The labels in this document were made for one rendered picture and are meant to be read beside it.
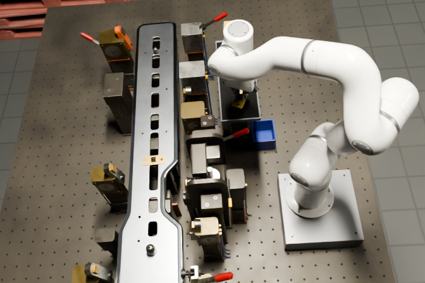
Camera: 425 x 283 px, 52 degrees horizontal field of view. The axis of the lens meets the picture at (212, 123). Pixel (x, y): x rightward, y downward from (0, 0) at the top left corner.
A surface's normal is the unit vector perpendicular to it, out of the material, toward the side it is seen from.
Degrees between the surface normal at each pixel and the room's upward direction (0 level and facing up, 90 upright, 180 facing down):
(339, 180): 1
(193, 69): 0
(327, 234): 1
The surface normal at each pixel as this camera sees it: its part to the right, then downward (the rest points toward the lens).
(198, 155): -0.07, -0.51
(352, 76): -0.37, 0.47
